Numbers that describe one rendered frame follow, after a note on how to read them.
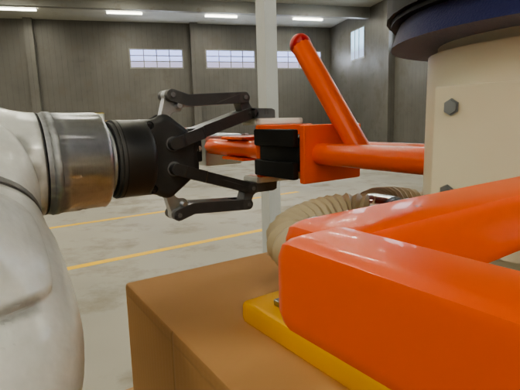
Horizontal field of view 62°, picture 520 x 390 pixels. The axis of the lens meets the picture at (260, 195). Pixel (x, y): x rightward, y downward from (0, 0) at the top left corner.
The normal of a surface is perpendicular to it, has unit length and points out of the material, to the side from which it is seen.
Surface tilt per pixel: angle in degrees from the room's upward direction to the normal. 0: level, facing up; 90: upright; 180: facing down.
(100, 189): 120
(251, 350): 1
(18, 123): 44
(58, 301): 58
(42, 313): 52
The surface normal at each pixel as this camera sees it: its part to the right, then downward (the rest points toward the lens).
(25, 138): 0.62, -0.44
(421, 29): -0.94, -0.24
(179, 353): -0.84, 0.11
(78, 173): 0.58, 0.25
